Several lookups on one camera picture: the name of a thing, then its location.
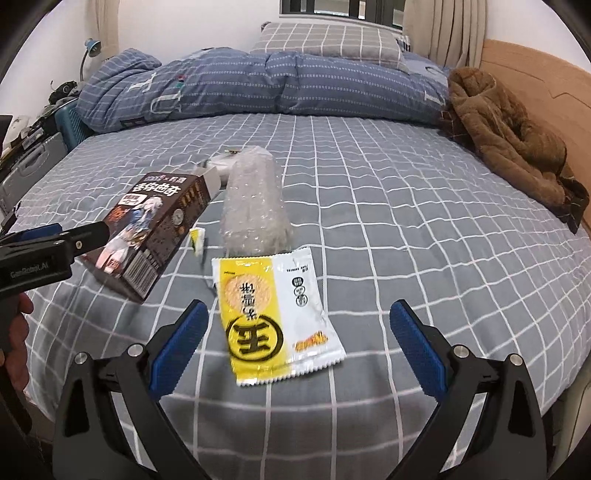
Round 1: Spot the grey plastic case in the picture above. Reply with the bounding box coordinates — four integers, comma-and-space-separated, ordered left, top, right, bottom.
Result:
0, 133, 68, 209

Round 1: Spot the small yellow white sachet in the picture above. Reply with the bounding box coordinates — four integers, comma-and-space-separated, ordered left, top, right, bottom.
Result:
188, 226, 209, 258

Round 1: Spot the grey checked pillow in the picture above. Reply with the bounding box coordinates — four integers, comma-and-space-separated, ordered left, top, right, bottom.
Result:
252, 21, 410, 71

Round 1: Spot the blue striped quilt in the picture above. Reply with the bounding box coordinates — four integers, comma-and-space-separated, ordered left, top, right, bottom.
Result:
75, 47, 452, 136

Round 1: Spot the blue desk lamp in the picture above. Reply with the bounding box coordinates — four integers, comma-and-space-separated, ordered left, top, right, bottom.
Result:
78, 39, 105, 85

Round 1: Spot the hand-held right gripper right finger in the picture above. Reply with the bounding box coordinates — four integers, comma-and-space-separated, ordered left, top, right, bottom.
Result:
389, 299, 548, 480

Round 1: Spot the person's left hand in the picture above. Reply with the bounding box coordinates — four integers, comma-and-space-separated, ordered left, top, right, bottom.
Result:
6, 293, 36, 394

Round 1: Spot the dark framed window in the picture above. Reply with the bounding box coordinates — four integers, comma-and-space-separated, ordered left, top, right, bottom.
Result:
278, 0, 408, 31

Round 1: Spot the grey checked bed sheet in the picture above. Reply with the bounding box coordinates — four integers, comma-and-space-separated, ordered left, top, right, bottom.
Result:
13, 111, 591, 441

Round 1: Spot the brown printed cardboard box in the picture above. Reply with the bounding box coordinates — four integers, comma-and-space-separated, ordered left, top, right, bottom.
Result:
75, 165, 223, 304

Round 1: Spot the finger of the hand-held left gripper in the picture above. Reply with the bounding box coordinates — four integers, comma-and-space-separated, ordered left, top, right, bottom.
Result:
58, 220, 113, 256
0, 223, 64, 246

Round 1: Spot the teal plastic crate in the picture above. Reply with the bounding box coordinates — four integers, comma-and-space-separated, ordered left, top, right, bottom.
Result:
54, 98, 94, 151

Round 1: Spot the yellow and white snack packet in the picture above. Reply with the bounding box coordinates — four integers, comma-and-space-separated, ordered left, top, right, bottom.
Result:
211, 246, 348, 388

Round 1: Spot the wooden headboard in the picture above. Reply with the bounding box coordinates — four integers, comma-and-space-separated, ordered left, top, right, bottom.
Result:
480, 39, 591, 188

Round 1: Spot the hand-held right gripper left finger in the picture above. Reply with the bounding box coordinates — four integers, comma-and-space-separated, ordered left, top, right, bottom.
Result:
52, 299, 209, 480

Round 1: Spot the beige curtain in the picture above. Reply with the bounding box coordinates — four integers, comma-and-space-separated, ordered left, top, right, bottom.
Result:
403, 0, 491, 68
89, 0, 122, 62

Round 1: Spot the brown fleece jacket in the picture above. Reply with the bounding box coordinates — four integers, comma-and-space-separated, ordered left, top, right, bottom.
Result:
438, 67, 591, 234

